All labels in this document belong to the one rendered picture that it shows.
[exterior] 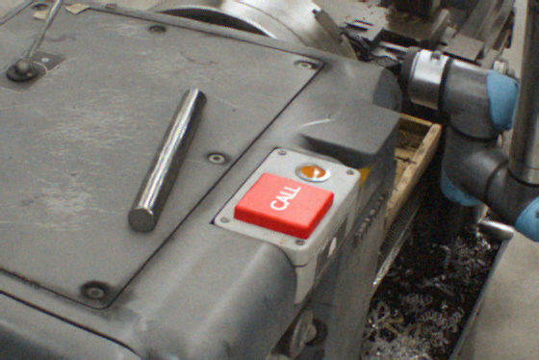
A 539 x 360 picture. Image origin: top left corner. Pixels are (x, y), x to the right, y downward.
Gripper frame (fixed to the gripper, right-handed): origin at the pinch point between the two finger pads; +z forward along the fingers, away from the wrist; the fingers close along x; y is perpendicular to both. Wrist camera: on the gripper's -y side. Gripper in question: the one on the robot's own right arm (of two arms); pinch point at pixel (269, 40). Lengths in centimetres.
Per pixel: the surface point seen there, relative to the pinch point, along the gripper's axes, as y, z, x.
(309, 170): -60, -25, 18
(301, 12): -19.6, -10.4, 14.2
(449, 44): 40.6, -17.7, -10.8
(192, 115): -59, -14, 20
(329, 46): -20.7, -14.4, 11.2
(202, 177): -64, -18, 18
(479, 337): 96, -30, -108
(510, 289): 120, -33, -108
